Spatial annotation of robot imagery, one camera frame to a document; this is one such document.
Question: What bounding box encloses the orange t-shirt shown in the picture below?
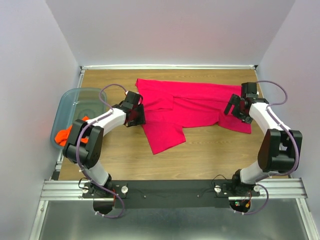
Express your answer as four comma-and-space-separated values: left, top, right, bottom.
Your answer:
54, 116, 90, 147

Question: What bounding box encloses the clear plastic bin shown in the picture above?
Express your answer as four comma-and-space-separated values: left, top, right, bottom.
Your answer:
50, 87, 106, 150

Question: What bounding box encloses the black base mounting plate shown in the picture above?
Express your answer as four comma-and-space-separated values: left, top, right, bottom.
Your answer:
82, 179, 260, 209

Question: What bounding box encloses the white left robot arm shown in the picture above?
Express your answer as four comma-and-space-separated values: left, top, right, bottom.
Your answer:
63, 91, 146, 198

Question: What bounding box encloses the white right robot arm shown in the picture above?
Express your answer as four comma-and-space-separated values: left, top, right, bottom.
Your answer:
224, 82, 303, 196

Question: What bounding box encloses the pink t-shirt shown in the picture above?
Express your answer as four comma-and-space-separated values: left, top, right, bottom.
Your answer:
135, 78, 252, 155

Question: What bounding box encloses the aluminium front frame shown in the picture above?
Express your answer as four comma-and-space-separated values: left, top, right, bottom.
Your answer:
30, 178, 320, 240

